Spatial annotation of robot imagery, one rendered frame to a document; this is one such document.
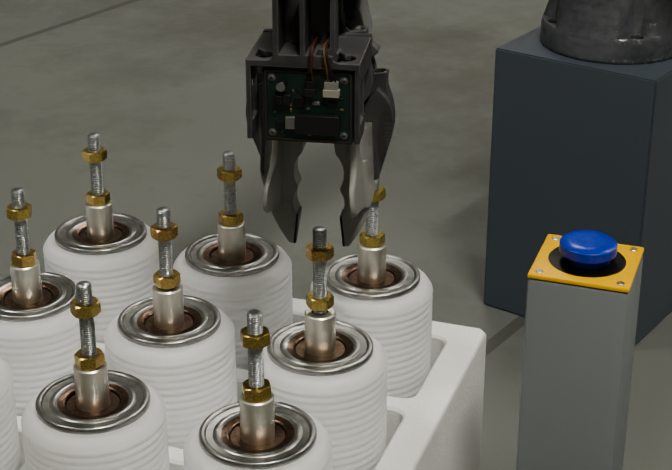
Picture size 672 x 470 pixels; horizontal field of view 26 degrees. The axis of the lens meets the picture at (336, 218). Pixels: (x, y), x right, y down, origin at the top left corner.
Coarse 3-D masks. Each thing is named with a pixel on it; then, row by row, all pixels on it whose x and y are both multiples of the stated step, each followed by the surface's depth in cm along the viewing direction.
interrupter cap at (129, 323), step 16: (144, 304) 109; (192, 304) 109; (208, 304) 109; (128, 320) 107; (144, 320) 107; (192, 320) 107; (208, 320) 107; (128, 336) 104; (144, 336) 105; (160, 336) 104; (176, 336) 104; (192, 336) 104; (208, 336) 105
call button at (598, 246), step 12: (564, 240) 101; (576, 240) 101; (588, 240) 101; (600, 240) 101; (612, 240) 101; (564, 252) 101; (576, 252) 100; (588, 252) 100; (600, 252) 100; (612, 252) 100; (576, 264) 101; (588, 264) 100; (600, 264) 101
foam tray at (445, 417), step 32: (448, 352) 117; (480, 352) 119; (448, 384) 113; (480, 384) 121; (416, 416) 108; (448, 416) 111; (480, 416) 123; (416, 448) 105; (448, 448) 112; (480, 448) 125
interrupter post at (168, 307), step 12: (156, 288) 105; (180, 288) 105; (156, 300) 105; (168, 300) 105; (180, 300) 106; (156, 312) 106; (168, 312) 105; (180, 312) 106; (156, 324) 106; (168, 324) 106; (180, 324) 106
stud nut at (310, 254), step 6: (306, 246) 100; (312, 246) 100; (330, 246) 100; (306, 252) 100; (312, 252) 99; (318, 252) 99; (324, 252) 99; (330, 252) 100; (312, 258) 100; (318, 258) 99; (324, 258) 99; (330, 258) 100
